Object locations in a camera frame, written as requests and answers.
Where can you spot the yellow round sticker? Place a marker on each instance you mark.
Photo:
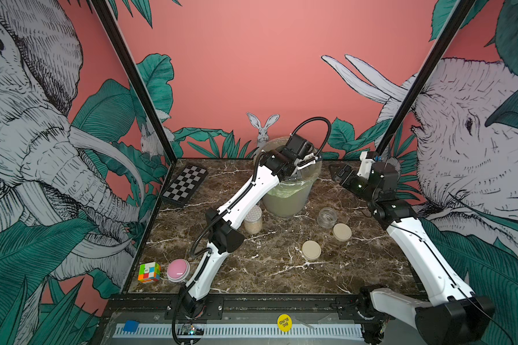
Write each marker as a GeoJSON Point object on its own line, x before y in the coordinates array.
{"type": "Point", "coordinates": [284, 323]}

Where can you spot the white bin with green bag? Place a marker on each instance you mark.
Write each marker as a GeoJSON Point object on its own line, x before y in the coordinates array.
{"type": "Point", "coordinates": [290, 196]}

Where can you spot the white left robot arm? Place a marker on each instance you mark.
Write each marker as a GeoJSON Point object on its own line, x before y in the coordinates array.
{"type": "Point", "coordinates": [221, 236]}

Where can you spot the blue tape piece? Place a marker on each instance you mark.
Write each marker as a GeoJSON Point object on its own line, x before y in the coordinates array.
{"type": "Point", "coordinates": [131, 326]}

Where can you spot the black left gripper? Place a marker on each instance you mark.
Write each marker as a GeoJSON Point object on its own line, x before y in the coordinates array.
{"type": "Point", "coordinates": [280, 151]}

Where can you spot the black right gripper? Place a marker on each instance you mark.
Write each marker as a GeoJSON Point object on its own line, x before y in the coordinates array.
{"type": "Point", "coordinates": [348, 171]}

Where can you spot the jar with patterned lid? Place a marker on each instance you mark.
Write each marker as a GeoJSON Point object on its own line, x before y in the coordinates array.
{"type": "Point", "coordinates": [253, 222]}

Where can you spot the colourful puzzle cube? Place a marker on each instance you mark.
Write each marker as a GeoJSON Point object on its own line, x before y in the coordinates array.
{"type": "Point", "coordinates": [149, 272]}

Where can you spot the pink round button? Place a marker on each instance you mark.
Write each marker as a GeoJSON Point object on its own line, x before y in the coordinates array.
{"type": "Point", "coordinates": [178, 271]}

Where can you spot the black white checkerboard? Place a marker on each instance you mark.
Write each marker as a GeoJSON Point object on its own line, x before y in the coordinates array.
{"type": "Point", "coordinates": [184, 185]}

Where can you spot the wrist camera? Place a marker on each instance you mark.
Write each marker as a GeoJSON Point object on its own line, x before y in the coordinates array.
{"type": "Point", "coordinates": [308, 160]}
{"type": "Point", "coordinates": [367, 158]}

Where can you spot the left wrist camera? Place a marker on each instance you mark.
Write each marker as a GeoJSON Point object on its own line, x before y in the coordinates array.
{"type": "Point", "coordinates": [308, 160]}

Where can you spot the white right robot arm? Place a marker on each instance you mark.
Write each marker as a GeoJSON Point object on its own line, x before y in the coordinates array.
{"type": "Point", "coordinates": [452, 313]}

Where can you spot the rice jar with beige lid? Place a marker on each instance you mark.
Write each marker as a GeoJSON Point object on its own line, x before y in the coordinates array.
{"type": "Point", "coordinates": [327, 218]}

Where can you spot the white slotted cable duct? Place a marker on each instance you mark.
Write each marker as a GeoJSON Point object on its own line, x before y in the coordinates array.
{"type": "Point", "coordinates": [243, 330]}

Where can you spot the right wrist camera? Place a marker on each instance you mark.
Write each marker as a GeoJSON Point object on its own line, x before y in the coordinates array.
{"type": "Point", "coordinates": [367, 158]}

